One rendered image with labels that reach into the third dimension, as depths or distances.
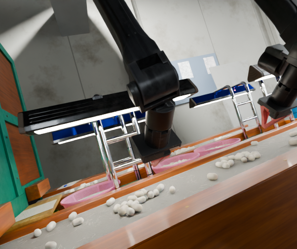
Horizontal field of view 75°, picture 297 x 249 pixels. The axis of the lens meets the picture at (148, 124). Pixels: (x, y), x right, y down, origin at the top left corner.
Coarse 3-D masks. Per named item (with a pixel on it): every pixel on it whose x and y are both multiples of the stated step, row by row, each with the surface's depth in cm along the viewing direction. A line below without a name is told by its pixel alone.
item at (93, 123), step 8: (120, 120) 108; (96, 128) 103; (96, 136) 102; (128, 144) 107; (128, 152) 108; (104, 160) 102; (120, 160) 105; (128, 160) 106; (104, 168) 102; (136, 168) 106; (136, 176) 106
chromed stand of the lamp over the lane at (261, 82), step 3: (276, 78) 119; (279, 78) 118; (261, 81) 113; (261, 84) 113; (261, 87) 114; (264, 87) 113; (261, 90) 114; (264, 90) 113; (264, 93) 113; (267, 93) 114; (270, 93) 114; (291, 114) 117; (270, 117) 114; (291, 117) 117; (291, 120) 118; (294, 120) 117; (276, 123) 112; (276, 126) 112
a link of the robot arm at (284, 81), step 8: (280, 64) 49; (288, 64) 49; (280, 72) 50; (288, 72) 47; (296, 72) 45; (280, 80) 50; (288, 80) 47; (296, 80) 46; (288, 88) 49; (296, 88) 47
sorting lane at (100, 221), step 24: (264, 144) 89; (288, 144) 77; (192, 168) 84; (216, 168) 73; (240, 168) 64; (168, 192) 62; (192, 192) 56; (96, 216) 60; (120, 216) 54; (144, 216) 49; (24, 240) 58; (48, 240) 52; (72, 240) 48
